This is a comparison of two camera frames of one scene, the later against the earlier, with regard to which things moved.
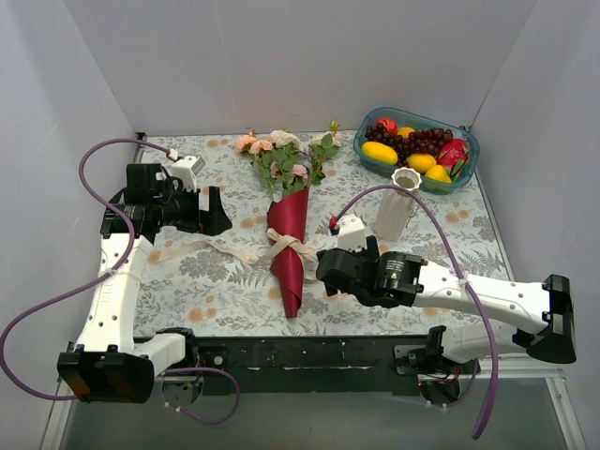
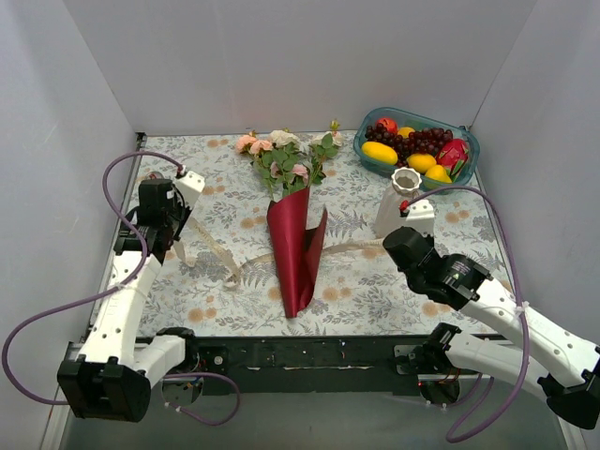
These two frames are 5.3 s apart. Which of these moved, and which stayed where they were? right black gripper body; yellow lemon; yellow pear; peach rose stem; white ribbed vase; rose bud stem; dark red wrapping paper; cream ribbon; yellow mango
Moved: dark red wrapping paper; cream ribbon; right black gripper body
Stayed: yellow pear; yellow lemon; peach rose stem; white ribbed vase; rose bud stem; yellow mango
